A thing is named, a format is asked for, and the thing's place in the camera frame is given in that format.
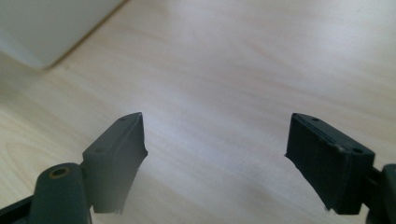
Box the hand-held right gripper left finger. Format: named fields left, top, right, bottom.
left=81, top=112, right=149, bottom=216

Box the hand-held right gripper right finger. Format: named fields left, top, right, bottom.
left=284, top=112, right=375, bottom=216

